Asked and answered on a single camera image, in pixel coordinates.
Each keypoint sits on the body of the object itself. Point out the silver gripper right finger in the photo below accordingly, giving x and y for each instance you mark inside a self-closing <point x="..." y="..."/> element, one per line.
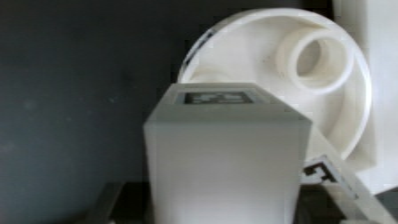
<point x="317" y="209"/>

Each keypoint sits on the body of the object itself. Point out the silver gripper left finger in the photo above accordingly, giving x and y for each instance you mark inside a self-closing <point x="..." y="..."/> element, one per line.
<point x="121" y="204"/>

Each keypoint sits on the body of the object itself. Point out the round white stool seat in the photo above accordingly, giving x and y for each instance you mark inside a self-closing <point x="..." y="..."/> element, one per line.
<point x="283" y="48"/>

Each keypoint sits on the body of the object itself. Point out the white right fence bar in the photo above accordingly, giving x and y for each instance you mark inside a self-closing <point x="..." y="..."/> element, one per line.
<point x="368" y="19"/>

